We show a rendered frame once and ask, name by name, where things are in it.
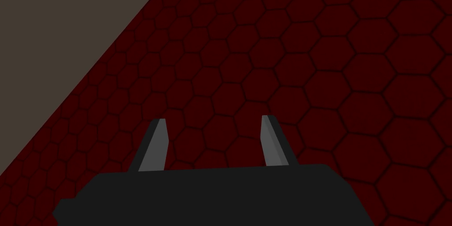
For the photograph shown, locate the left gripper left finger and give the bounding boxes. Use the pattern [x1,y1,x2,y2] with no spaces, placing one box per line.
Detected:
[128,118,170,173]

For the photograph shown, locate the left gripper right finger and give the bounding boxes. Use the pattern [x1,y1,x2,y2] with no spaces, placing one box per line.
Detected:
[260,114,299,167]

